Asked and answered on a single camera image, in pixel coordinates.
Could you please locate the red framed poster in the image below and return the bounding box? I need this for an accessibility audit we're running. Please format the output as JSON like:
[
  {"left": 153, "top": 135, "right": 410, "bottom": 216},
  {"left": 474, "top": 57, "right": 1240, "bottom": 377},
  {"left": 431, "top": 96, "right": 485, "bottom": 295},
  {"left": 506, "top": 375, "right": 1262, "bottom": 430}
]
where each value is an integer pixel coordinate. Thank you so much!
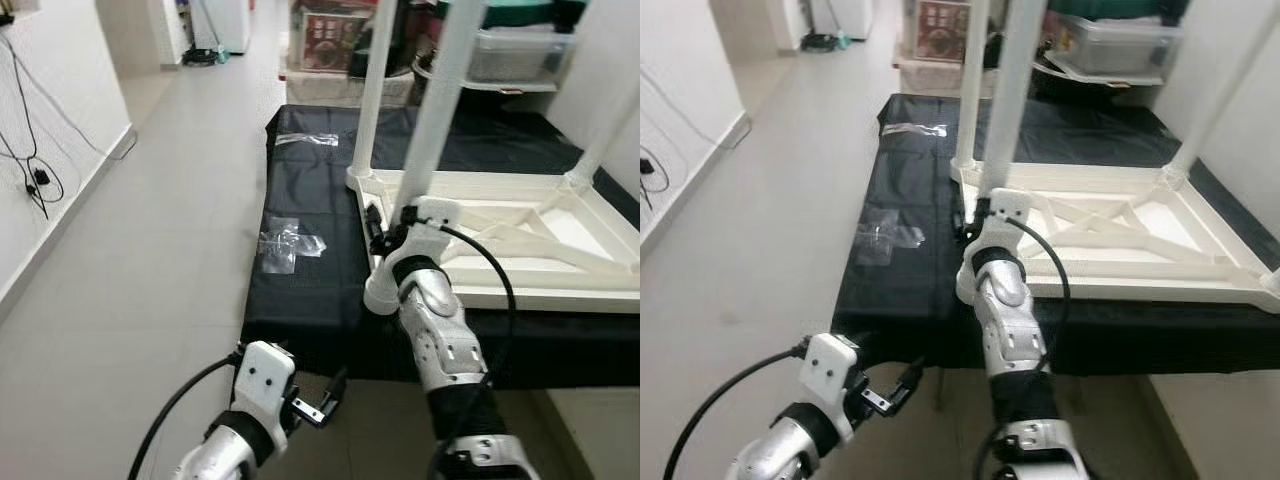
[
  {"left": 300, "top": 10, "right": 363, "bottom": 73},
  {"left": 915, "top": 0, "right": 969, "bottom": 63}
]

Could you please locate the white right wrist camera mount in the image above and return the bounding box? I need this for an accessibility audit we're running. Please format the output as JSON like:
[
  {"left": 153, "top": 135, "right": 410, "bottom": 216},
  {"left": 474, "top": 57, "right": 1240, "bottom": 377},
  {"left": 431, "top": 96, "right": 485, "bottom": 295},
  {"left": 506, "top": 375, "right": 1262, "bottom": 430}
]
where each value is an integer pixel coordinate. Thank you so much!
[
  {"left": 364, "top": 197, "right": 462, "bottom": 315},
  {"left": 955, "top": 187, "right": 1032, "bottom": 303}
]

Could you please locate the large black bowl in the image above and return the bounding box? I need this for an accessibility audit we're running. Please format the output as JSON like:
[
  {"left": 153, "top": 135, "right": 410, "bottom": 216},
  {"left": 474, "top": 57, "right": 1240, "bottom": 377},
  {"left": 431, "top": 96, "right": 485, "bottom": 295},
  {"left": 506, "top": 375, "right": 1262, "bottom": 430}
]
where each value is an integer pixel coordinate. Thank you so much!
[
  {"left": 412, "top": 55, "right": 561, "bottom": 109},
  {"left": 1035, "top": 50, "right": 1166, "bottom": 99}
]

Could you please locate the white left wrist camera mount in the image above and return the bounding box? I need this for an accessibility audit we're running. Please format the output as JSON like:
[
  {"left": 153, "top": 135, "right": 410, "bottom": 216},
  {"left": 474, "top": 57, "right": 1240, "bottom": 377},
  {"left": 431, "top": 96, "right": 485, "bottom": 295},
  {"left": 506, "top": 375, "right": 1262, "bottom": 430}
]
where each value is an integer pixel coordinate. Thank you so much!
[
  {"left": 800, "top": 332, "right": 863, "bottom": 428},
  {"left": 232, "top": 341, "right": 298, "bottom": 437}
]

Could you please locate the white plastic table top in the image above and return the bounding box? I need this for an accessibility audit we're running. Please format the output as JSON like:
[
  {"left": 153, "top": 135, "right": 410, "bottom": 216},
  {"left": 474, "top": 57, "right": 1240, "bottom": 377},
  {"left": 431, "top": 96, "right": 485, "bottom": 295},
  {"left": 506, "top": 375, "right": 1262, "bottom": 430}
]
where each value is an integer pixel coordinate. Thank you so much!
[
  {"left": 346, "top": 167, "right": 641, "bottom": 314},
  {"left": 950, "top": 160, "right": 1280, "bottom": 304}
]

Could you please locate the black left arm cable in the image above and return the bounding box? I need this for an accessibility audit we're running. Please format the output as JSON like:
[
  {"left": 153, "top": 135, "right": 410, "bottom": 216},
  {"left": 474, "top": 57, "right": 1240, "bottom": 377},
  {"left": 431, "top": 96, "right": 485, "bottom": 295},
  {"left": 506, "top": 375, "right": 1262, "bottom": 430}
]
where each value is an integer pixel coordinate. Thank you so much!
[
  {"left": 665, "top": 340, "right": 811, "bottom": 480},
  {"left": 128, "top": 347, "right": 244, "bottom": 480}
]

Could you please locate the black tablecloth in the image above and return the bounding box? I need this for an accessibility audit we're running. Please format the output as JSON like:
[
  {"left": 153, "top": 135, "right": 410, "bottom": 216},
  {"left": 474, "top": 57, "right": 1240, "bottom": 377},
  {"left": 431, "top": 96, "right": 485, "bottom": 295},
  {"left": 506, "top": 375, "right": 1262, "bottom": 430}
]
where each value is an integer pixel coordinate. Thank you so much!
[
  {"left": 240, "top": 103, "right": 641, "bottom": 391},
  {"left": 832, "top": 93, "right": 1280, "bottom": 377}
]

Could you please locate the green round pot lid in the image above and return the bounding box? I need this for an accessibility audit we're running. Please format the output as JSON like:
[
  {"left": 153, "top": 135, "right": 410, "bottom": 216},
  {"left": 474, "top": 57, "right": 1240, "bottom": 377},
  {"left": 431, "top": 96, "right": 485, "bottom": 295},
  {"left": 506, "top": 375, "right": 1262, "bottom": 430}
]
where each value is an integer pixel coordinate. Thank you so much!
[
  {"left": 1048, "top": 0, "right": 1191, "bottom": 21},
  {"left": 480, "top": 0, "right": 586, "bottom": 29}
]

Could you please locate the thin black wall cable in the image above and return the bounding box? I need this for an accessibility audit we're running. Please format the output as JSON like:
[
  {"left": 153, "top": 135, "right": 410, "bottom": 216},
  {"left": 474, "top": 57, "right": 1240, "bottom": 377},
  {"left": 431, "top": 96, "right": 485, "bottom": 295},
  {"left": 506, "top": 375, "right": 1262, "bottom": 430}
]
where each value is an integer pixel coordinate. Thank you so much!
[
  {"left": 0, "top": 130, "right": 66, "bottom": 219},
  {"left": 640, "top": 148, "right": 673, "bottom": 213},
  {"left": 640, "top": 70, "right": 753, "bottom": 151},
  {"left": 0, "top": 30, "right": 138, "bottom": 161}
]

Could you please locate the glossy black bag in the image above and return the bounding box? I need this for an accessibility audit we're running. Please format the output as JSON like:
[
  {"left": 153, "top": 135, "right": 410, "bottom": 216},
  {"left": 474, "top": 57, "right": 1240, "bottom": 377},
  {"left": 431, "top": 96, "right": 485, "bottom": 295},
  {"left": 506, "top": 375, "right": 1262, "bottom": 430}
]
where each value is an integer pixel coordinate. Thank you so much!
[{"left": 375, "top": 0, "right": 441, "bottom": 79}]

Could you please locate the white appliance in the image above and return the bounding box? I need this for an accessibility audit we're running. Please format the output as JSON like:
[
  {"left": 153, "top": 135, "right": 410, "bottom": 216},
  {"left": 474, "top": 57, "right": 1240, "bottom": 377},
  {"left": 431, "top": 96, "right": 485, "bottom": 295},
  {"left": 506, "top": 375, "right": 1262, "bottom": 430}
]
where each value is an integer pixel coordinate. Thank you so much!
[
  {"left": 205, "top": 0, "right": 251, "bottom": 53},
  {"left": 830, "top": 0, "right": 876, "bottom": 41}
]

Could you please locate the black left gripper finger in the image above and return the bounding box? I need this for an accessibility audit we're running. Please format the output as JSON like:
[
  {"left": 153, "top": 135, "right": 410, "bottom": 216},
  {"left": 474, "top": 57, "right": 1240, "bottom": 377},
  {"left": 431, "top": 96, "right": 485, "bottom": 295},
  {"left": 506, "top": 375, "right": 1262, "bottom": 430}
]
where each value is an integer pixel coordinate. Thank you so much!
[
  {"left": 320, "top": 367, "right": 349, "bottom": 417},
  {"left": 893, "top": 357, "right": 927, "bottom": 407}
]

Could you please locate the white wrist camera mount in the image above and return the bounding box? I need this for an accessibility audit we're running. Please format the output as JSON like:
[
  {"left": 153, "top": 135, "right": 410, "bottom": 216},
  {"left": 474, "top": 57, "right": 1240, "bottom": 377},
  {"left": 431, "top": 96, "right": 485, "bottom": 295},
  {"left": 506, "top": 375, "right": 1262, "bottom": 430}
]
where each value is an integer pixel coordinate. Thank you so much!
[
  {"left": 364, "top": 197, "right": 462, "bottom": 315},
  {"left": 955, "top": 187, "right": 1032, "bottom": 303},
  {"left": 232, "top": 341, "right": 298, "bottom": 437},
  {"left": 800, "top": 332, "right": 863, "bottom": 428}
]

